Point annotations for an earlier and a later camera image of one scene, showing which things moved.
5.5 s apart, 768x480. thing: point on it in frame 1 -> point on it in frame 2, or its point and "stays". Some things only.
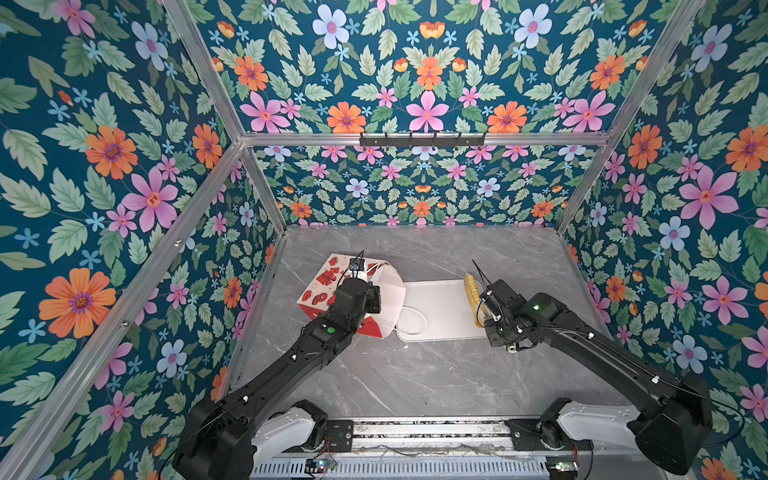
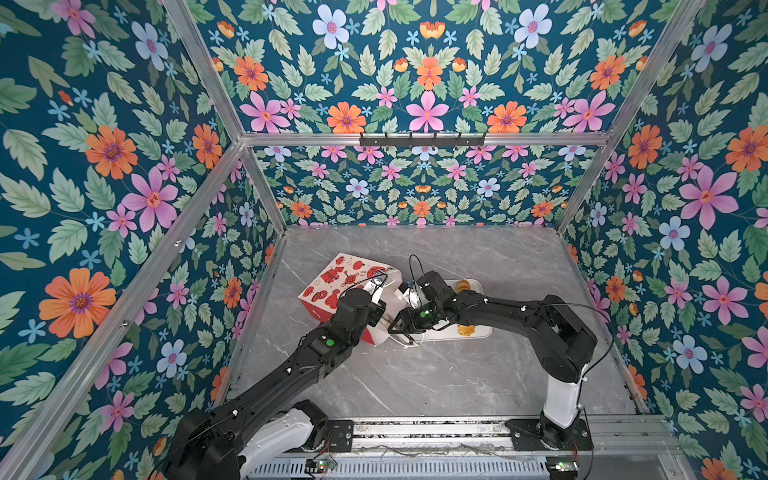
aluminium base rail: [469, 438] stays
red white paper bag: [320, 290] stays
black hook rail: [420, 141] stays
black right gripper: [491, 339] -> [406, 327]
